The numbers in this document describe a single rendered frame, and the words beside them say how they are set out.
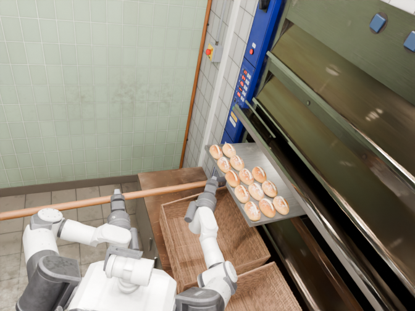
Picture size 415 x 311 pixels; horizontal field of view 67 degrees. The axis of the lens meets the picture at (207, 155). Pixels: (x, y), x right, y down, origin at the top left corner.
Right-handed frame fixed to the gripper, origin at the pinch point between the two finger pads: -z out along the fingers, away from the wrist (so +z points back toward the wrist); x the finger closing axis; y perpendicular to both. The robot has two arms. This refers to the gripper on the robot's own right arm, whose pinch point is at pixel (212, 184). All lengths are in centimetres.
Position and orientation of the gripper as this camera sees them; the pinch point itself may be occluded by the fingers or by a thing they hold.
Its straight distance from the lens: 151.8
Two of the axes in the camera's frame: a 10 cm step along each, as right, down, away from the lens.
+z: -2.2, 5.8, -7.8
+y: -9.6, -2.7, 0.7
